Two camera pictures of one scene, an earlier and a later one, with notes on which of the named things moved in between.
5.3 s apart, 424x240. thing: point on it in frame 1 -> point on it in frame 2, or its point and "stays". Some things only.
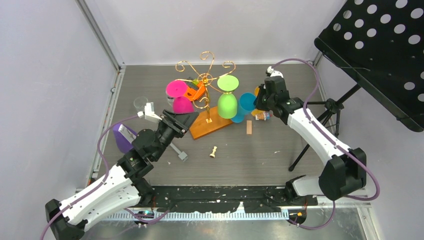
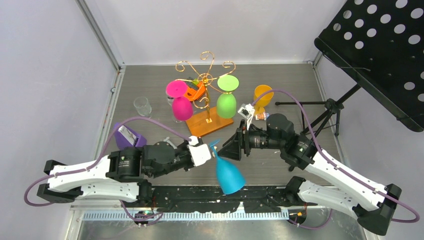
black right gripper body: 263,102 -> 257,139
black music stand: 379,45 stays
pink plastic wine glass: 182,103 stays
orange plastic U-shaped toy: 192,94 stays
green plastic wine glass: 227,102 stays
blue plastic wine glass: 245,105 -> 230,176
